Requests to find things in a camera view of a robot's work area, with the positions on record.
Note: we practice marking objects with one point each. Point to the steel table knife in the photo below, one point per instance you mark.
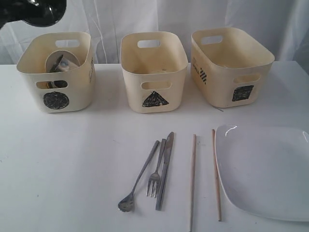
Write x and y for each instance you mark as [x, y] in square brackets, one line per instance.
[166, 156]

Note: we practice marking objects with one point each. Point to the wooden chopstick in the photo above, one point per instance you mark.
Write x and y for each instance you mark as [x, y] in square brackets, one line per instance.
[192, 183]
[216, 176]

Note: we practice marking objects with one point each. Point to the steel fork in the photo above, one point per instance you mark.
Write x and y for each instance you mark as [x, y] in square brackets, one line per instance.
[154, 179]

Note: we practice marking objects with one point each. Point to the steel long-handled spoon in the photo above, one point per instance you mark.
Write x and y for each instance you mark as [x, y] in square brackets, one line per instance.
[127, 203]

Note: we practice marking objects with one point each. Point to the white round bowl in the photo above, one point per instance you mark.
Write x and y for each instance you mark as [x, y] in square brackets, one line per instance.
[52, 58]

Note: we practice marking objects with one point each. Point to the steel mug front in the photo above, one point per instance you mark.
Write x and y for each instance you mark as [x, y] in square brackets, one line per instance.
[56, 84]

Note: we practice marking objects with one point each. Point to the steel mug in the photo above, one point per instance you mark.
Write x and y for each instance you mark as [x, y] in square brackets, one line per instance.
[56, 84]
[62, 65]

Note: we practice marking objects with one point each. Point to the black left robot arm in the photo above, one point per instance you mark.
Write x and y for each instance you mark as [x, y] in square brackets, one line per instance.
[37, 13]

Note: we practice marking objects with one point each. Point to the cream bin with triangle mark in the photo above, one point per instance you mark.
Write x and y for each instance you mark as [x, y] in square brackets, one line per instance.
[154, 66]

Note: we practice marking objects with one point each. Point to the cream bin with circle mark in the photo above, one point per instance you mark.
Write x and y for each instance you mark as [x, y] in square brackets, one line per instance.
[81, 81]

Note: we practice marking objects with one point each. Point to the cream bin with square mark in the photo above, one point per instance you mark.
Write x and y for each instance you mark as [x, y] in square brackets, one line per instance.
[229, 66]

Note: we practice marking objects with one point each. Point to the white square plate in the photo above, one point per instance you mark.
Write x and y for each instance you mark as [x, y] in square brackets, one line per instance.
[264, 170]

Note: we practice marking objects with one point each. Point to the white backdrop curtain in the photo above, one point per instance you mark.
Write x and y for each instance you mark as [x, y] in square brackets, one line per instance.
[282, 26]

